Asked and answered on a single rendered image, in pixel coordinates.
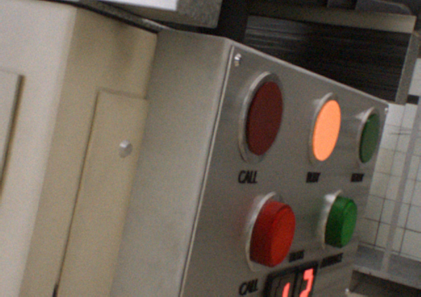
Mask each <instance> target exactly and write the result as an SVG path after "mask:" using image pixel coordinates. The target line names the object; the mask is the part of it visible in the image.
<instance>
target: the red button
mask: <svg viewBox="0 0 421 297"><path fill-rule="evenodd" d="M294 232H295V215H294V213H293V212H292V208H291V207H290V206H289V205H287V204H284V203H281V202H276V201H274V202H271V203H270V204H268V205H267V206H266V208H265V209H264V211H263V212H262V215H261V216H260V219H259V221H258V224H257V227H256V230H255V235H254V239H253V257H254V259H255V261H256V262H257V263H258V264H260V265H263V266H266V267H269V268H273V267H275V266H277V265H279V264H281V262H282V261H283V260H284V259H285V257H286V255H287V254H288V252H289V250H290V247H291V243H292V241H293V236H294Z"/></svg>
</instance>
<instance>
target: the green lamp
mask: <svg viewBox="0 0 421 297"><path fill-rule="evenodd" d="M379 131H380V120H379V117H378V115H377V114H374V115H372V116H371V117H370V118H369V120H368V122H367V124H366V127H365V129H364V133H363V136H362V141H361V147H360V157H361V160H362V162H363V163H367V162H369V160H370V159H371V157H372V156H373V153H374V150H375V149H376V144H377V141H378V136H379Z"/></svg>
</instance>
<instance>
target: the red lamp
mask: <svg viewBox="0 0 421 297"><path fill-rule="evenodd" d="M282 107H283V105H282V94H281V89H280V87H279V85H277V84H276V83H274V82H268V83H266V84H265V85H263V86H262V87H261V88H260V90H259V92H258V93H257V95H256V97H255V99H254V101H253V104H252V106H251V109H250V112H249V118H248V122H247V141H248V144H249V148H250V150H251V152H252V153H253V154H254V155H257V156H260V155H262V154H264V153H265V152H267V151H268V150H269V149H270V147H271V145H272V144H273V143H274V140H275V139H276V136H277V135H278V131H279V127H280V122H281V119H282Z"/></svg>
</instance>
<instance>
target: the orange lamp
mask: <svg viewBox="0 0 421 297"><path fill-rule="evenodd" d="M339 121H340V113H339V107H338V104H337V103H336V102H335V101H330V102H329V104H327V106H326V107H325V109H324V110H323V112H322V115H321V117H320V120H319V122H318V126H317V130H316V138H315V150H316V156H317V158H318V159H320V160H323V159H326V158H327V157H328V156H329V154H330V152H331V151H332V149H333V146H334V144H335V141H336V138H337V134H338V130H339Z"/></svg>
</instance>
